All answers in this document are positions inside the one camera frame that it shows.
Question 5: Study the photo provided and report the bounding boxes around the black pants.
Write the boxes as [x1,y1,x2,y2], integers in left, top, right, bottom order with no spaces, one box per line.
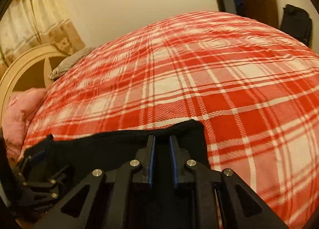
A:
[22,119,210,185]

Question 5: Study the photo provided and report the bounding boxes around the grey striped pillow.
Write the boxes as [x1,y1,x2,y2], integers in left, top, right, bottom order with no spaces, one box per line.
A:
[48,46,95,80]

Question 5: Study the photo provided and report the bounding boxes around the red white plaid bedsheet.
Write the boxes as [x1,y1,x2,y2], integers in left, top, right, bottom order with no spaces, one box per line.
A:
[23,11,318,228]

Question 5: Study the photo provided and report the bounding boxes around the pink folded quilt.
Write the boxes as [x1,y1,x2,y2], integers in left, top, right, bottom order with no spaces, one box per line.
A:
[2,88,48,160]

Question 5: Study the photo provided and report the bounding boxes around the cream round headboard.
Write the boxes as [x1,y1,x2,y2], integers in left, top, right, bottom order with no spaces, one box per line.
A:
[1,44,67,117]

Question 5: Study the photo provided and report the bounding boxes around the beige floral curtain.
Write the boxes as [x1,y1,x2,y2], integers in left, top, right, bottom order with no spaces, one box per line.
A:
[1,0,85,75]

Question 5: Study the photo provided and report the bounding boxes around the black bag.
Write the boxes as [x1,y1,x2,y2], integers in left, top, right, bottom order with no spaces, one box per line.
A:
[280,4,312,46]

